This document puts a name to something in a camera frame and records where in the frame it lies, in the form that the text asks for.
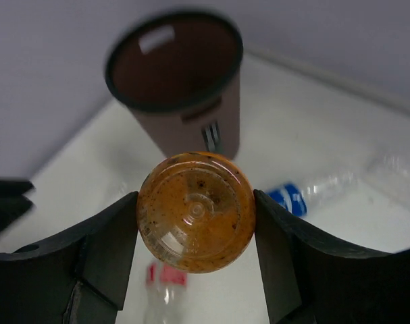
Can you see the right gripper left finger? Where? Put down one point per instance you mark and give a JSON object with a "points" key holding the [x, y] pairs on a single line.
{"points": [[79, 275]]}

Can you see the red label clear bottle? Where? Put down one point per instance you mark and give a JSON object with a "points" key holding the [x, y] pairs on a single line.
{"points": [[166, 288]]}

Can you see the orange sauce bottle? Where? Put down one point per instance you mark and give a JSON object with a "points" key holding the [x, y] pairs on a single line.
{"points": [[196, 212]]}

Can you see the clear bottle at back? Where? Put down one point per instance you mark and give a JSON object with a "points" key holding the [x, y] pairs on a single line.
{"points": [[390, 173]]}

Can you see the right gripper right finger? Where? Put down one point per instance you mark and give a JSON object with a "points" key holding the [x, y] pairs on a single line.
{"points": [[311, 276]]}

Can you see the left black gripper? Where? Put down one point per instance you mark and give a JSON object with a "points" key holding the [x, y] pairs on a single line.
{"points": [[13, 201]]}

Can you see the brown plastic waste bin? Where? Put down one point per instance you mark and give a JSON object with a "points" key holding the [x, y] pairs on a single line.
{"points": [[178, 73]]}

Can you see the blue label bottle centre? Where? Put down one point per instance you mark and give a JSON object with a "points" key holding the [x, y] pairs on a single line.
{"points": [[310, 193]]}

